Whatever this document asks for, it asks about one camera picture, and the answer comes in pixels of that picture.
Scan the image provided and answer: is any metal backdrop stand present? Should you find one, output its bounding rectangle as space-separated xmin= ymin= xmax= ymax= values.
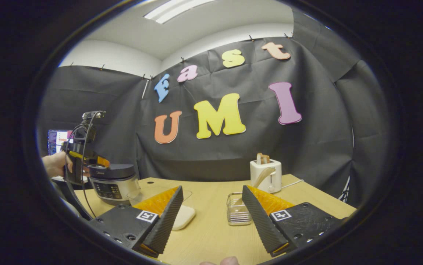
xmin=338 ymin=176 xmax=354 ymax=203

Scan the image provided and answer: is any white rice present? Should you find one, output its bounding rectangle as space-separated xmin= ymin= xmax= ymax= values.
xmin=173 ymin=205 xmax=196 ymax=231

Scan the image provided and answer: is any clear plastic container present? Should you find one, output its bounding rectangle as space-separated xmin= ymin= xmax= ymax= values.
xmin=127 ymin=187 xmax=196 ymax=231

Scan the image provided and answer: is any white toaster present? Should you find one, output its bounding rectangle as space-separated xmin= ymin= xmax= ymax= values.
xmin=250 ymin=159 xmax=282 ymax=194

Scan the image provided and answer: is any white toaster cable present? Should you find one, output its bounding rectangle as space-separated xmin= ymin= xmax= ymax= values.
xmin=281 ymin=179 xmax=305 ymax=189

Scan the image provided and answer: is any grey rice cooker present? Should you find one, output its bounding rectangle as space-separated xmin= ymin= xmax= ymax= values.
xmin=88 ymin=164 xmax=141 ymax=206

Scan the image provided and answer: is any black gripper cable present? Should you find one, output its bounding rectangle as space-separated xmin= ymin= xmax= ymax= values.
xmin=63 ymin=113 xmax=101 ymax=221

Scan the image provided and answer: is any clear chopstick holder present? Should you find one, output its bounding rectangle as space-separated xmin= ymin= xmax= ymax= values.
xmin=227 ymin=192 xmax=253 ymax=226

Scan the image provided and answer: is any black backdrop cloth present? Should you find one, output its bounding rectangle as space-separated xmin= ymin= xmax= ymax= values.
xmin=37 ymin=9 xmax=390 ymax=206

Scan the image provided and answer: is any ceiling light panel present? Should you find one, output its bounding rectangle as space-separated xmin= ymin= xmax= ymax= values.
xmin=143 ymin=0 xmax=220 ymax=25

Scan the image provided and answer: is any computer monitor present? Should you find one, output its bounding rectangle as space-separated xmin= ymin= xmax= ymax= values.
xmin=47 ymin=129 xmax=74 ymax=156

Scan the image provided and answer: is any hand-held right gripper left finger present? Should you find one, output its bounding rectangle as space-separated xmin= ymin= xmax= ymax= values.
xmin=88 ymin=185 xmax=184 ymax=258

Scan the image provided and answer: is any wooden spoon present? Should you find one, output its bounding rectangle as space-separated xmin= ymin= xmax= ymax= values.
xmin=234 ymin=167 xmax=277 ymax=211

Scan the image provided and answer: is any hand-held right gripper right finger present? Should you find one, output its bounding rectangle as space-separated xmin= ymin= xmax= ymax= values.
xmin=241 ymin=185 xmax=346 ymax=258

